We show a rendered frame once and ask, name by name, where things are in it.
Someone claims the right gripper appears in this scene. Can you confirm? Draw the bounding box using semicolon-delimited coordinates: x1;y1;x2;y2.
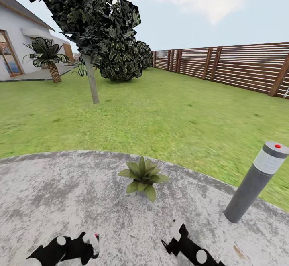
165;225;192;256

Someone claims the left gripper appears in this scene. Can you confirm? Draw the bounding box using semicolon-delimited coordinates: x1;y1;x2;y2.
72;232;94;266

